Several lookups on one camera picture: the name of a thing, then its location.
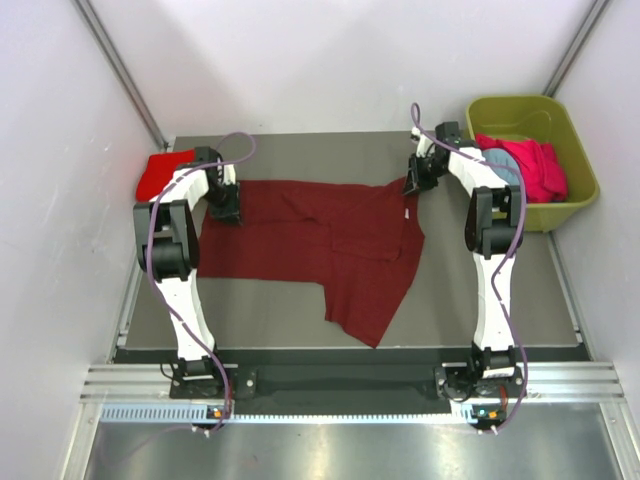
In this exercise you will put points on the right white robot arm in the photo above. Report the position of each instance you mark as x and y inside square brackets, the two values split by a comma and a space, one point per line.
[493, 232]

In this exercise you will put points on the dark red t-shirt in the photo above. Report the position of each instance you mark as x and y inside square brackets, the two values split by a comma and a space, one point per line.
[361, 243]

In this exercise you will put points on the aluminium front rail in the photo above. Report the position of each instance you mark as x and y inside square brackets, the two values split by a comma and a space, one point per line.
[547, 381]

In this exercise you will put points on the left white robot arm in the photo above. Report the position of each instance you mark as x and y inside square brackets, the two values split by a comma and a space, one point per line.
[167, 249]

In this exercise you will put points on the folded bright red t-shirt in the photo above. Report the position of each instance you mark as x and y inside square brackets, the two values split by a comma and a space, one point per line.
[159, 171]

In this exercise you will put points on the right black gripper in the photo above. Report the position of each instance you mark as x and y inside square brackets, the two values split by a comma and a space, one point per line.
[415, 182]

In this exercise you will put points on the grey slotted cable duct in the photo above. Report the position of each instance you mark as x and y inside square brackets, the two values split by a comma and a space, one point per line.
[209, 415]

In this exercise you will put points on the light blue garment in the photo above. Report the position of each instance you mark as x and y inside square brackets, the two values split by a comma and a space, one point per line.
[503, 165]

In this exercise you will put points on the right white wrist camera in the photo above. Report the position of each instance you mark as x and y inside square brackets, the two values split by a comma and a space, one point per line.
[424, 145]

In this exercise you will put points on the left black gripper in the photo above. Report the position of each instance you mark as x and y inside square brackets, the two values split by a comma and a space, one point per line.
[230, 213]

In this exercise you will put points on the olive green plastic bin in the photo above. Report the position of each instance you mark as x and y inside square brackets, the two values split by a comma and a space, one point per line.
[537, 132]

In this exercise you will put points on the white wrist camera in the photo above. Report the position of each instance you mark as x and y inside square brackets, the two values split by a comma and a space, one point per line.
[229, 175]
[424, 145]

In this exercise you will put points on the pink garment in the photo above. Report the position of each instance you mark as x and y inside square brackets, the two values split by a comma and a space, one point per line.
[544, 179]

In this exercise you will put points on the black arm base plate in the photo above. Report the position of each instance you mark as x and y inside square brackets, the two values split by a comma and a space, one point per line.
[247, 382]

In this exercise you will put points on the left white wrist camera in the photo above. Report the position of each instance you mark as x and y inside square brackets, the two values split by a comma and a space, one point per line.
[229, 175]

